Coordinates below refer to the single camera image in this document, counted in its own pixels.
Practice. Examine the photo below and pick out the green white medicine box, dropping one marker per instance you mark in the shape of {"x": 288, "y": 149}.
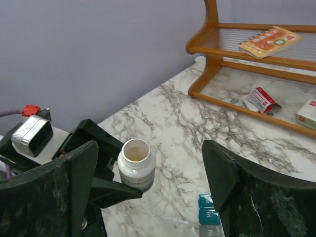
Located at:
{"x": 306, "y": 116}

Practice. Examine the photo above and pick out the blue and grey pill organizer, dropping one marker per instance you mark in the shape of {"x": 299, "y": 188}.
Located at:
{"x": 209, "y": 219}

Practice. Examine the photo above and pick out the red white medicine box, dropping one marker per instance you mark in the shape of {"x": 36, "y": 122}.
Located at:
{"x": 258, "y": 100}

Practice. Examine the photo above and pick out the orange spiral notebook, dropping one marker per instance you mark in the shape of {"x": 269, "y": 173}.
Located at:
{"x": 268, "y": 42}

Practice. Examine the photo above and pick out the white pill bottle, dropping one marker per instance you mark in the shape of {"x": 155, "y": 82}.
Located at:
{"x": 136, "y": 164}

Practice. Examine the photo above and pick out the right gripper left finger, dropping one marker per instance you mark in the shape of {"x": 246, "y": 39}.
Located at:
{"x": 50, "y": 200}

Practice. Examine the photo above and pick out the white bottle cap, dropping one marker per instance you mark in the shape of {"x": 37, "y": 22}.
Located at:
{"x": 200, "y": 59}

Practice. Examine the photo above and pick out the wooden three-tier shelf rack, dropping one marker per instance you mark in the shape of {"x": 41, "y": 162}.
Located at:
{"x": 207, "y": 41}

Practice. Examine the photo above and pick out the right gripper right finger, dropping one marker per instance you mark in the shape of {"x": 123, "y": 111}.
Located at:
{"x": 255, "y": 201}

